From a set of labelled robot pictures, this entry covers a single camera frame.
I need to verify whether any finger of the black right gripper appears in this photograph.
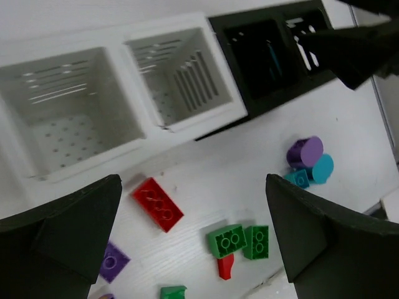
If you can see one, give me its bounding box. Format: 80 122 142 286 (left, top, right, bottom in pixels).
299 21 398 90

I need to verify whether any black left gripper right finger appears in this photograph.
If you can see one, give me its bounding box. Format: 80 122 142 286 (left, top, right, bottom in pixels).
266 174 398 298

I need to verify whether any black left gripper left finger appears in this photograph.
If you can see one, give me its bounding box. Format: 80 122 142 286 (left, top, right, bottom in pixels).
1 174 122 298

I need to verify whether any teal small lego brick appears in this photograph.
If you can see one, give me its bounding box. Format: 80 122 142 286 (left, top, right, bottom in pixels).
284 169 310 189

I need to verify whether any teal rounded lego piece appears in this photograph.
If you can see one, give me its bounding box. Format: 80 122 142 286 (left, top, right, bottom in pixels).
306 154 334 184

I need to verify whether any purple rounded lego piece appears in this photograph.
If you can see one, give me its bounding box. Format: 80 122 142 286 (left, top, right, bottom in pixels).
286 136 324 168

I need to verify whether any purple rectangular lego brick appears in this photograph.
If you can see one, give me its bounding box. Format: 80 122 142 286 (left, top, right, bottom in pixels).
99 242 130 283

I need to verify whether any green lego brick middle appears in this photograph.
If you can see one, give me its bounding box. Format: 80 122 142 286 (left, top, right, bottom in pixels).
243 225 269 260

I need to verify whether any black double bin container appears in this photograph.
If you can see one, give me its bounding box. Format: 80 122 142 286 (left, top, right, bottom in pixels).
209 1 335 120

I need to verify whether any green curved lego brick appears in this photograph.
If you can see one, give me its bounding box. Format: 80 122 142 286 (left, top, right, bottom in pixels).
206 224 248 259

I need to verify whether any small red lego piece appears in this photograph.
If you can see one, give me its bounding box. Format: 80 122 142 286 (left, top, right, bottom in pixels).
217 254 234 280

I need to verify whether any red rectangular lego brick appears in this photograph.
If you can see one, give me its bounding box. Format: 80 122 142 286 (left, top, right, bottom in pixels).
130 178 184 233

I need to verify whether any small green lego piece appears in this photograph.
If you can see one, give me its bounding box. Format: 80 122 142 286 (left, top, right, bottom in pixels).
160 285 187 299

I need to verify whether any white double bin container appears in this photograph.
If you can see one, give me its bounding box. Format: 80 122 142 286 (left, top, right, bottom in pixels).
0 12 249 183

